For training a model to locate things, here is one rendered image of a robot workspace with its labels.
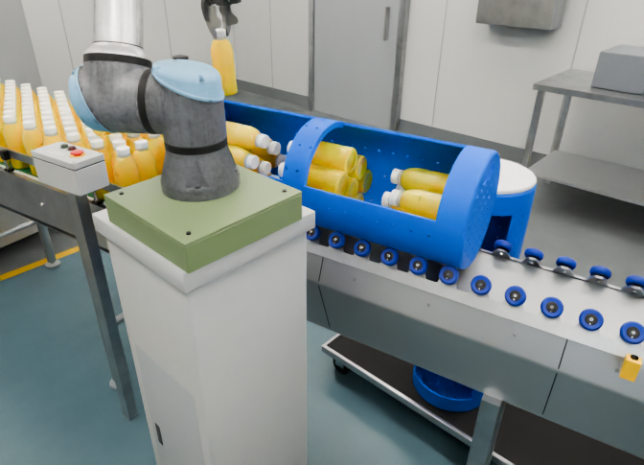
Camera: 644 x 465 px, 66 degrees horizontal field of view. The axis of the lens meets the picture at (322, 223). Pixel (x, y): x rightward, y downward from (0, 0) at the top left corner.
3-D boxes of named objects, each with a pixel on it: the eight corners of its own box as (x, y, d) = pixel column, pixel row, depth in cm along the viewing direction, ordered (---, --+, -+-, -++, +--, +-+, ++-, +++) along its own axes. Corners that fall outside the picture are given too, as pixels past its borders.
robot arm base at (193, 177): (197, 209, 89) (191, 157, 84) (145, 187, 96) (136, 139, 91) (256, 181, 99) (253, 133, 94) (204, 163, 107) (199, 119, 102)
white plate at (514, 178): (440, 152, 165) (439, 156, 166) (444, 186, 141) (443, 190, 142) (526, 159, 161) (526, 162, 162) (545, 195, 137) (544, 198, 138)
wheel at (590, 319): (607, 312, 100) (606, 313, 101) (582, 305, 102) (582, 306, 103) (600, 334, 99) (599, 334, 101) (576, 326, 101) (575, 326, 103)
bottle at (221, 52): (242, 94, 159) (236, 33, 148) (224, 99, 154) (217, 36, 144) (229, 89, 163) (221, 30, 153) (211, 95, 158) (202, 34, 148)
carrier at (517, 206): (412, 353, 208) (411, 406, 183) (438, 155, 166) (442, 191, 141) (482, 362, 204) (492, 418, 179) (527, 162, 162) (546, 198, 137)
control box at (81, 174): (80, 197, 141) (72, 162, 136) (38, 181, 150) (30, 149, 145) (110, 185, 148) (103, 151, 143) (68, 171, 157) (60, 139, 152)
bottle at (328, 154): (345, 174, 125) (285, 160, 134) (356, 174, 131) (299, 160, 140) (350, 147, 124) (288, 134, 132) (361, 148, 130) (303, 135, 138)
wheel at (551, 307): (566, 300, 103) (565, 301, 105) (543, 293, 105) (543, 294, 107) (560, 320, 103) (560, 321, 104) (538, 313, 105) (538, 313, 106)
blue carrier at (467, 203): (455, 293, 113) (471, 182, 97) (177, 202, 152) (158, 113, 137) (490, 232, 133) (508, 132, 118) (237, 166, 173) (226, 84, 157)
